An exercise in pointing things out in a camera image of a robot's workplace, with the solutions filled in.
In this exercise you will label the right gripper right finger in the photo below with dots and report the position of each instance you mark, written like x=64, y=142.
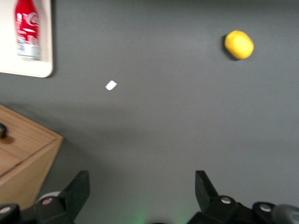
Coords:
x=208, y=198

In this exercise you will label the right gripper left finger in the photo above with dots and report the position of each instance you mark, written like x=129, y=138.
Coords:
x=77, y=193

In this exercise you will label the beige plastic tray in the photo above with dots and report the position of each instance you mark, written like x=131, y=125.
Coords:
x=46, y=46

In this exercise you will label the wooden drawer cabinet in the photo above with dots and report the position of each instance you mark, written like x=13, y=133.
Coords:
x=25, y=151

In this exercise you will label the small white scrap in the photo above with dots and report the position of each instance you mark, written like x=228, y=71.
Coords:
x=111, y=85

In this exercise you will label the yellow lemon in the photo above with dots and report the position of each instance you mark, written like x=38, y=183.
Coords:
x=239, y=44

